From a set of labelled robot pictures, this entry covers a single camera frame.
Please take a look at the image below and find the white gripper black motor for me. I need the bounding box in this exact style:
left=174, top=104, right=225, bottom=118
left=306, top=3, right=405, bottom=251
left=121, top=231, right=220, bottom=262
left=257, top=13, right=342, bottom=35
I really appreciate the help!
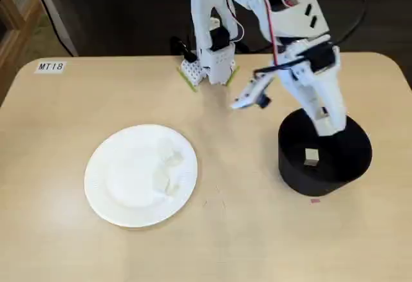
left=279, top=33, right=349, bottom=138

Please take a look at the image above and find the white robot arm with base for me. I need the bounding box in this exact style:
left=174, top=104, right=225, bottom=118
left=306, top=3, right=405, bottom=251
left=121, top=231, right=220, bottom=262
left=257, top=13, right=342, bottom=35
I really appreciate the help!
left=180, top=0, right=332, bottom=86

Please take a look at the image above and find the black round pot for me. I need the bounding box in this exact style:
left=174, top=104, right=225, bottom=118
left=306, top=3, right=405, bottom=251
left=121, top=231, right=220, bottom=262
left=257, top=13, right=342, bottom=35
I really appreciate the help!
left=277, top=108, right=373, bottom=198

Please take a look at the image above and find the white round plate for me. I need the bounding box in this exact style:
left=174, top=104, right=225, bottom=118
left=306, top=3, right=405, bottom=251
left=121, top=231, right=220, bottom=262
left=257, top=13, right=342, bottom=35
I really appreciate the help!
left=83, top=124, right=198, bottom=229

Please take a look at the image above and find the green tape strip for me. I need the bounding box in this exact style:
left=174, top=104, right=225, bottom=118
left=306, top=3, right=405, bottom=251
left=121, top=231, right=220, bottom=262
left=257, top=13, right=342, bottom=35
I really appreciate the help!
left=176, top=66, right=198, bottom=93
left=225, top=66, right=241, bottom=88

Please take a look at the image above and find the black plug connector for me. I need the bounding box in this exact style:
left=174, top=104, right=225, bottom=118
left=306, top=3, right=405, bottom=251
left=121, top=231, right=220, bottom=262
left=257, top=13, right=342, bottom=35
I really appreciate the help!
left=169, top=36, right=196, bottom=63

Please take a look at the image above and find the white MT18 label sticker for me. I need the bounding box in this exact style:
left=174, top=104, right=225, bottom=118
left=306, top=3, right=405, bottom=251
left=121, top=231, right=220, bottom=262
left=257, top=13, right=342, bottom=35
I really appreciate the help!
left=34, top=60, right=67, bottom=74

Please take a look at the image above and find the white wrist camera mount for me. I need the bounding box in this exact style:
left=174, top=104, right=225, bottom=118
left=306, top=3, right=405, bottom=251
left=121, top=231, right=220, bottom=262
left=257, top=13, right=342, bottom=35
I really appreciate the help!
left=230, top=72, right=274, bottom=111

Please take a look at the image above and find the red white servo wire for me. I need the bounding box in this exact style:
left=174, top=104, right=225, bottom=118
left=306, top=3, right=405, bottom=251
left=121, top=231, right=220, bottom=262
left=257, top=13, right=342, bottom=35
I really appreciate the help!
left=264, top=0, right=321, bottom=67

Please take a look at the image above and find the grey metal post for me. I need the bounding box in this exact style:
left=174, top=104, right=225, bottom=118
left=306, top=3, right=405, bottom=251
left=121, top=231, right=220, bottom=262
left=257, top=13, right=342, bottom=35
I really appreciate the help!
left=30, top=0, right=80, bottom=58

